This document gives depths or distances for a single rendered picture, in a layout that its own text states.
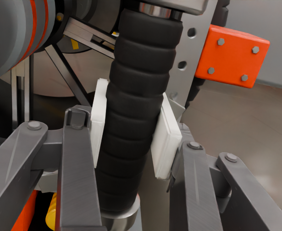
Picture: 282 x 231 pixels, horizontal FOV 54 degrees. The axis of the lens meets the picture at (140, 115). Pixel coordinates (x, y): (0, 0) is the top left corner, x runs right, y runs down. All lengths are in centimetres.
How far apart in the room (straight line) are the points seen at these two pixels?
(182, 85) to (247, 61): 9
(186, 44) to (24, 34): 20
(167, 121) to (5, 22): 16
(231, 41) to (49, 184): 35
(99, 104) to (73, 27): 34
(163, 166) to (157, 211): 124
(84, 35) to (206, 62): 21
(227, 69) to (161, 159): 27
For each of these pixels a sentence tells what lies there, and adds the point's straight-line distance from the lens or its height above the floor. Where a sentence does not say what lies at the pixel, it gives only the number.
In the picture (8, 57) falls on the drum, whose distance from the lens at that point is 29.
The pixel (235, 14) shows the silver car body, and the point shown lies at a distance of 81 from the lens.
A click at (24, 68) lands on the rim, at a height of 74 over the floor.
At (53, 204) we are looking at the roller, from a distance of 55.
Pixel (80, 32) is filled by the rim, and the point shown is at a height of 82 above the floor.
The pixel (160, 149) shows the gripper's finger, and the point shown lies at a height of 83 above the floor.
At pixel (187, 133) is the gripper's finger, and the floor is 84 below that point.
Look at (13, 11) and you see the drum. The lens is 28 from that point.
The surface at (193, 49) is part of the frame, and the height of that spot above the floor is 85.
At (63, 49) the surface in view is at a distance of 89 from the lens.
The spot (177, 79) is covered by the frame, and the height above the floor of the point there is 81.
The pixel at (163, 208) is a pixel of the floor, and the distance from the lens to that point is 142.
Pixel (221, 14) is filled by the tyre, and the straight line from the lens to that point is 48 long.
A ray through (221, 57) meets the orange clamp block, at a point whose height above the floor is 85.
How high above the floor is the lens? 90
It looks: 23 degrees down
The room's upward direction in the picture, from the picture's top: 14 degrees clockwise
